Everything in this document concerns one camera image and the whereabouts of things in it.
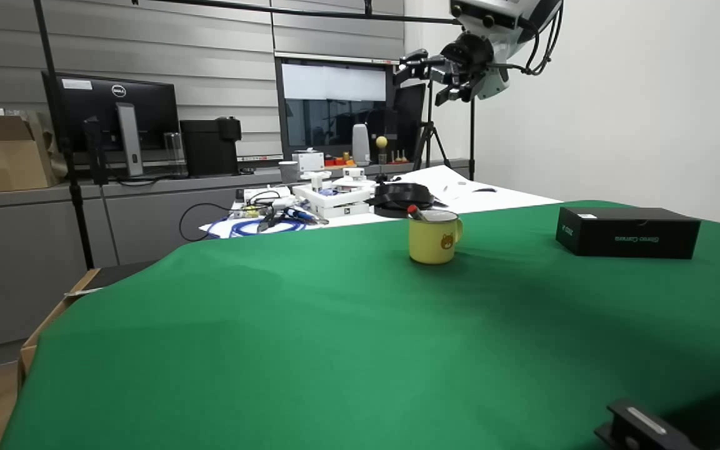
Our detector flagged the yellow ball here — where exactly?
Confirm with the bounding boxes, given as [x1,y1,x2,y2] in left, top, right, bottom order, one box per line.
[375,134,391,150]

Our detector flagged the white paper sheets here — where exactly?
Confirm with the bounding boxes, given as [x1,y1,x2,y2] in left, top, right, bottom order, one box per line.
[397,164,552,212]

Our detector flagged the black desktop computer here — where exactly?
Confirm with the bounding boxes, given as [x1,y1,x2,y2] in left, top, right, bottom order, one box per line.
[180,118,243,178]

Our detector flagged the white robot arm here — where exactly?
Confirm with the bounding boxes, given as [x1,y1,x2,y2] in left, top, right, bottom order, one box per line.
[396,0,565,105]

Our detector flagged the black coiled cable bundle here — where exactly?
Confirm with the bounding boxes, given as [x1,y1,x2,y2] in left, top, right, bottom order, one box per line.
[371,179,447,220]

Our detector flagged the black Dell monitor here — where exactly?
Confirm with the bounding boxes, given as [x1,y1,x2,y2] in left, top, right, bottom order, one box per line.
[58,73,177,185]

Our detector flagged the yellow mug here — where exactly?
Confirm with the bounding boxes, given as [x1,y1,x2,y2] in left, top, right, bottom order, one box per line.
[408,209,462,265]

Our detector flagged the white plastic tray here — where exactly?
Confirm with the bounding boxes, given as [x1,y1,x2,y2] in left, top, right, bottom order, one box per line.
[292,182,372,220]

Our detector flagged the black table clamp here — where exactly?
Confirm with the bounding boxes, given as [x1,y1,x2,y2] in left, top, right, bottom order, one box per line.
[596,399,698,450]

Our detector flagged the black camera tripod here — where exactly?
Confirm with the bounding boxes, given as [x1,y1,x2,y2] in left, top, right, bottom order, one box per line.
[413,84,450,169]

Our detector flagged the blue cable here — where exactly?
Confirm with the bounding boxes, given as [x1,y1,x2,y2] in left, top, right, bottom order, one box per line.
[231,208,323,240]

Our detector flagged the black light stand pole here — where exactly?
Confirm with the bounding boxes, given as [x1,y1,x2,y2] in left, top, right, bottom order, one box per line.
[33,0,95,270]

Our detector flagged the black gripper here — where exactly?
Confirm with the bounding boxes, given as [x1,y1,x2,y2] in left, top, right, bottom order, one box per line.
[396,32,495,105]

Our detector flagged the black rectangular box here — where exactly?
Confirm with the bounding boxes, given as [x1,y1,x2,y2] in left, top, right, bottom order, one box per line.
[556,208,700,260]

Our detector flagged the green table cloth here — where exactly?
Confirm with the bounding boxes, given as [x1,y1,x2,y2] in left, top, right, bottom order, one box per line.
[3,208,720,450]

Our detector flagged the white speaker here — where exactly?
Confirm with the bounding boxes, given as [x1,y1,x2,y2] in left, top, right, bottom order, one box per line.
[352,122,371,164]

